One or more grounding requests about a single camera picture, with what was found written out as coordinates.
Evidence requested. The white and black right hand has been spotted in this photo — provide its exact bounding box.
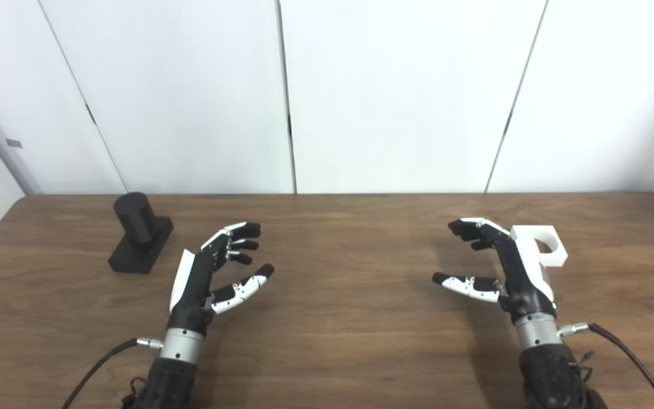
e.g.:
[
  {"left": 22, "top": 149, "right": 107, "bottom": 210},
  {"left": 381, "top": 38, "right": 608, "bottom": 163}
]
[{"left": 433, "top": 218, "right": 557, "bottom": 325}]

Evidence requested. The white and black left hand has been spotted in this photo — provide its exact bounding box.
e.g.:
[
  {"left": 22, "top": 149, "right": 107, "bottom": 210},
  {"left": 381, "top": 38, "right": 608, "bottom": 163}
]
[{"left": 168, "top": 222, "right": 275, "bottom": 336}]

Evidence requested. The white square piece with hole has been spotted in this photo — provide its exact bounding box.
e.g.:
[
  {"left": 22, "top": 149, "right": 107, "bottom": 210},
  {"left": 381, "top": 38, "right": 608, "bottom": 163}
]
[{"left": 510, "top": 225, "right": 568, "bottom": 268}]

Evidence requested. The black peg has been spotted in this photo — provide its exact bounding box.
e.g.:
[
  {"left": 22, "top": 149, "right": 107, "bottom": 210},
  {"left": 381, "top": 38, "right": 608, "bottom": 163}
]
[{"left": 108, "top": 192, "right": 174, "bottom": 275}]

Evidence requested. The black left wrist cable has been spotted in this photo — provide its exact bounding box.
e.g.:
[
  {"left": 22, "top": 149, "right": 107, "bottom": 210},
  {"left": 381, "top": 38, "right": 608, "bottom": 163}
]
[{"left": 60, "top": 337, "right": 164, "bottom": 409}]

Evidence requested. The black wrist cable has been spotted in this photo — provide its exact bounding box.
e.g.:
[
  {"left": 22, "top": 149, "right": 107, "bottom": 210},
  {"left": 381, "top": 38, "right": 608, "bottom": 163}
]
[
  {"left": 60, "top": 337, "right": 164, "bottom": 409},
  {"left": 557, "top": 322, "right": 654, "bottom": 409}
]

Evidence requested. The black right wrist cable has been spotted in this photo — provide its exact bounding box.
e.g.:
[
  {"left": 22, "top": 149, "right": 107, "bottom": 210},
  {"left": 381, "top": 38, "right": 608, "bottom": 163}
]
[{"left": 557, "top": 322, "right": 654, "bottom": 409}]

